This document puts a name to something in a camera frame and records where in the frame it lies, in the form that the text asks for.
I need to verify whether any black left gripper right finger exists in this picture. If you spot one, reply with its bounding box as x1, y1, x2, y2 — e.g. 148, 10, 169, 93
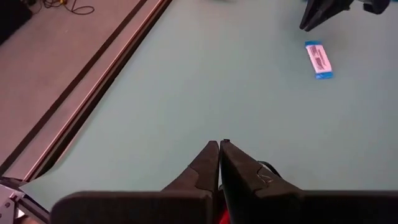
220, 140, 398, 224

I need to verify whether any black jack-o-lantern halloween bucket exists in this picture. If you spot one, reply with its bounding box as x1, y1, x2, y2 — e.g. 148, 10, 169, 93
256, 160, 283, 179

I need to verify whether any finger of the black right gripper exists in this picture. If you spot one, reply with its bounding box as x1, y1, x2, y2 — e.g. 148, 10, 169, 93
299, 0, 335, 32
306, 0, 355, 32

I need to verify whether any white blue Hershey's candy bar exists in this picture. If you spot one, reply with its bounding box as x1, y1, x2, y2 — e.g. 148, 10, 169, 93
304, 40, 334, 80

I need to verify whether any red Kit Kat candy pack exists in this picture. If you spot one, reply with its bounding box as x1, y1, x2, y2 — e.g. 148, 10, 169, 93
219, 207, 231, 224

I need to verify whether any black floor cable yellow plug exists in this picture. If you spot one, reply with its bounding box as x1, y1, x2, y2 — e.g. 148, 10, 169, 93
40, 0, 96, 16

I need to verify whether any green table mat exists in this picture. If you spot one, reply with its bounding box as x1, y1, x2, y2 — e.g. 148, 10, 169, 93
20, 0, 398, 212

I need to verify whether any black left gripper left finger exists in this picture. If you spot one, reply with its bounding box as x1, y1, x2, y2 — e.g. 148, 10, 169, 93
51, 141, 220, 224

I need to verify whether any black aluminium table frame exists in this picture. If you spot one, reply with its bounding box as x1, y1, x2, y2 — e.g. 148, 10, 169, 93
0, 0, 174, 224

